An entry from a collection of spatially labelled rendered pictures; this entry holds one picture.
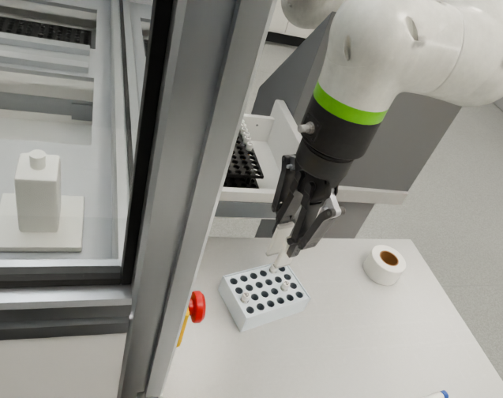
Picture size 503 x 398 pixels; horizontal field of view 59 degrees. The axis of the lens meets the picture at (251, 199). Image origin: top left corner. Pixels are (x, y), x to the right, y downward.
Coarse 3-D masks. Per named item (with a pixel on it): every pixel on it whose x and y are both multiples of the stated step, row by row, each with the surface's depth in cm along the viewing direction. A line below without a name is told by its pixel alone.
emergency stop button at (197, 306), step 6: (192, 294) 57; (198, 294) 55; (192, 300) 56; (198, 300) 55; (204, 300) 55; (192, 306) 55; (198, 306) 54; (204, 306) 55; (192, 312) 55; (198, 312) 54; (204, 312) 55; (192, 318) 56; (198, 318) 55
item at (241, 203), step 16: (256, 128) 95; (256, 144) 96; (272, 160) 93; (272, 176) 89; (224, 192) 72; (240, 192) 73; (256, 192) 74; (272, 192) 75; (224, 208) 74; (240, 208) 75; (256, 208) 76
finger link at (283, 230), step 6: (288, 222) 70; (276, 228) 70; (282, 228) 69; (288, 228) 70; (276, 234) 70; (282, 234) 71; (288, 234) 72; (276, 240) 71; (282, 240) 72; (270, 246) 72; (276, 246) 72; (270, 252) 73; (276, 252) 74
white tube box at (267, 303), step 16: (240, 272) 73; (256, 272) 74; (288, 272) 76; (224, 288) 71; (240, 288) 71; (256, 288) 71; (272, 288) 73; (288, 288) 73; (304, 288) 74; (240, 304) 68; (256, 304) 69; (272, 304) 71; (288, 304) 70; (304, 304) 73; (240, 320) 68; (256, 320) 68; (272, 320) 71
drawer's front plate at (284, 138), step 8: (280, 104) 92; (272, 112) 95; (280, 112) 91; (288, 112) 91; (280, 120) 91; (288, 120) 88; (272, 128) 95; (280, 128) 91; (288, 128) 87; (296, 128) 87; (272, 136) 95; (280, 136) 91; (288, 136) 87; (296, 136) 84; (272, 144) 95; (280, 144) 91; (288, 144) 87; (296, 144) 84; (272, 152) 95; (280, 152) 91; (288, 152) 87; (280, 160) 90; (280, 168) 90; (320, 208) 77
